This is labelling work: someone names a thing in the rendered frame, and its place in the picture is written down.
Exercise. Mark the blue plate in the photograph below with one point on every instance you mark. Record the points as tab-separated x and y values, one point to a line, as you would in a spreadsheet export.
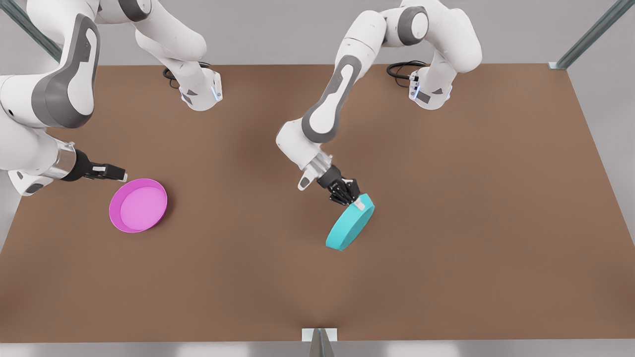
348	225

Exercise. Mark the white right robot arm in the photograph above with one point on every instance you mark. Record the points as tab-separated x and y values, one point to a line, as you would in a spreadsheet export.
59	94

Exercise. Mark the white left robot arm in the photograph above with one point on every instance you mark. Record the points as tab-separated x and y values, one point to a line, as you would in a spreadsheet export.
332	99

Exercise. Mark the pink plate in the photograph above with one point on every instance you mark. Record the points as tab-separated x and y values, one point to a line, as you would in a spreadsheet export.
139	206

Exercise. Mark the silver frame post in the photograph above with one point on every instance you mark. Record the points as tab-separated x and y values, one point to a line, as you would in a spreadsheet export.
320	342
30	29
590	35

